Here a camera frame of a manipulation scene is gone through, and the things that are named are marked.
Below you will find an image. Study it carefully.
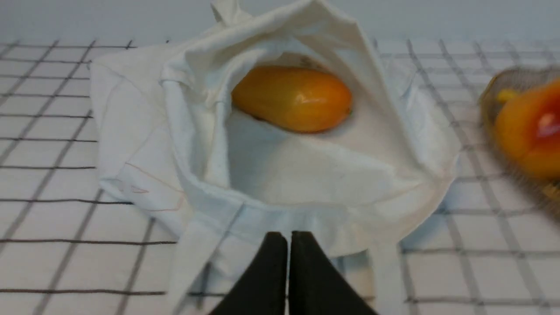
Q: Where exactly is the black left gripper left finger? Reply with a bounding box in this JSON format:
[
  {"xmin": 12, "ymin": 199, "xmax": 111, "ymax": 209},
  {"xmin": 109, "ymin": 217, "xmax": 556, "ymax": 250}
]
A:
[{"xmin": 210, "ymin": 232, "xmax": 288, "ymax": 315}]

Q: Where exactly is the left yellow banana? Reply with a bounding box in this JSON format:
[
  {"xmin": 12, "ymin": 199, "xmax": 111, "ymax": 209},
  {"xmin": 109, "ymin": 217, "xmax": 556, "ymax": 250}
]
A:
[{"xmin": 495, "ymin": 88, "xmax": 520, "ymax": 104}]

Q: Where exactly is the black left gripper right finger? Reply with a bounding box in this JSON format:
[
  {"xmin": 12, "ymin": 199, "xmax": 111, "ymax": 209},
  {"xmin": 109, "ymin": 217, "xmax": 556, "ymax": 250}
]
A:
[{"xmin": 289, "ymin": 231, "xmax": 377, "ymax": 315}]

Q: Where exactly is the white cloth tote bag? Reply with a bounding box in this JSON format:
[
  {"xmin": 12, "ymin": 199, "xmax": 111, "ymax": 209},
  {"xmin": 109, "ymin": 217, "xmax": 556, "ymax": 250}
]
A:
[{"xmin": 89, "ymin": 0, "xmax": 460, "ymax": 315}]

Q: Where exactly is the orange mango fruit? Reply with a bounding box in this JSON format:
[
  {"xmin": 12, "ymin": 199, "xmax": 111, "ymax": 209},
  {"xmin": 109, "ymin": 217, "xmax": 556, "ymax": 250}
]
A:
[{"xmin": 231, "ymin": 66, "xmax": 353, "ymax": 133}]

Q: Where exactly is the patterned glass fruit plate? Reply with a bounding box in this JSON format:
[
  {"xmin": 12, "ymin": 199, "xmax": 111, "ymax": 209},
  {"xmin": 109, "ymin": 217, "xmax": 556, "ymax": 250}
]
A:
[{"xmin": 478, "ymin": 65, "xmax": 560, "ymax": 217}]

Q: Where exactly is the white checked tablecloth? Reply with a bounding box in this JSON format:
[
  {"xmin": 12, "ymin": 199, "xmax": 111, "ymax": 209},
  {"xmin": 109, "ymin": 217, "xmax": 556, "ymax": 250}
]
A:
[{"xmin": 1, "ymin": 40, "xmax": 559, "ymax": 315}]

